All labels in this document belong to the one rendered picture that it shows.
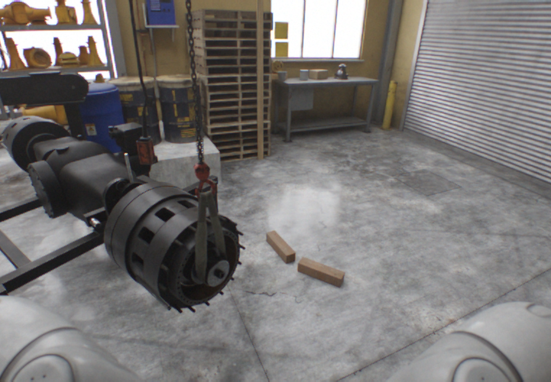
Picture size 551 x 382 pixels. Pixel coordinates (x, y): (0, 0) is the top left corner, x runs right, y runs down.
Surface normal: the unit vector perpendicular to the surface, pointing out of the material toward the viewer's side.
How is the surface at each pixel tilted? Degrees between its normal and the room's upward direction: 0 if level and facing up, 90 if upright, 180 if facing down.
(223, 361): 0
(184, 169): 90
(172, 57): 90
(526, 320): 6
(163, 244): 42
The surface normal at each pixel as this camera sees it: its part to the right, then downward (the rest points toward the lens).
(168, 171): 0.41, 0.43
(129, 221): -0.40, -0.43
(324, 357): 0.03, -0.88
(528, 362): 0.05, -0.58
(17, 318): 0.11, -0.96
